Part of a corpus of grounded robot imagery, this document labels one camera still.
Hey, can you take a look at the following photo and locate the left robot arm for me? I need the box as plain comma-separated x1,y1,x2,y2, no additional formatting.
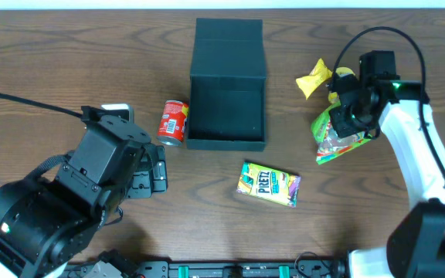
0,104,168,277

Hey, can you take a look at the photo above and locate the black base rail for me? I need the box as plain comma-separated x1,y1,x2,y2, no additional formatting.
61,249,350,278

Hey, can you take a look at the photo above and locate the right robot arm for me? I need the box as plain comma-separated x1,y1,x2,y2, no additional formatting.
329,51,445,277

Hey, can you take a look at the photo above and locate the black gift box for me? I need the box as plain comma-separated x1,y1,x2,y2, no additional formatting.
186,18,267,151

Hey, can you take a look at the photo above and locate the Haribo gummy bag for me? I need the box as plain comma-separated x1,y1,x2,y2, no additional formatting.
311,103,370,164

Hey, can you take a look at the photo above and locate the red snack can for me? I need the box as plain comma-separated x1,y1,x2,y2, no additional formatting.
157,100,189,146

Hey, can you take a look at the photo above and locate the Pretz snack box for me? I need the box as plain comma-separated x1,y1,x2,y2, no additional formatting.
236,161,301,208

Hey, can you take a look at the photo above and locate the yellow candy wrapper packet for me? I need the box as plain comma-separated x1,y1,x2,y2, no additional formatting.
296,59,332,100

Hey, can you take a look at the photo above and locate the yellow small snack can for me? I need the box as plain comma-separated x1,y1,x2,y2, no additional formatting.
328,67,355,104

